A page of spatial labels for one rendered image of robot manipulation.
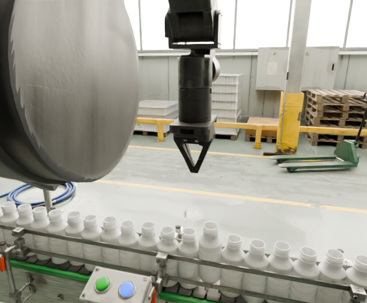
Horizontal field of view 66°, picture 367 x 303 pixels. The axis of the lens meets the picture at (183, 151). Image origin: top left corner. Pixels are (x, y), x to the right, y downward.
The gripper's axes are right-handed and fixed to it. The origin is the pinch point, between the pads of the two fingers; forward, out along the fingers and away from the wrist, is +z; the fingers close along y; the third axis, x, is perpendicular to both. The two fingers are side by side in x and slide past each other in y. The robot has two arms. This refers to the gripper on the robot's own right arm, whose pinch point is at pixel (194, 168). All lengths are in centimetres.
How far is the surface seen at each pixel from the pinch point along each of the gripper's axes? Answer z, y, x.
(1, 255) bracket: 32, 3, 55
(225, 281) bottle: 35.4, 11.6, -5.8
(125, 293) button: 28.5, -4.3, 14.1
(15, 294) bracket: 46, 3, 54
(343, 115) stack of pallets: 85, 541, -173
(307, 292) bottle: 33.0, 10.3, -25.1
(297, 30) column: -62, 474, -67
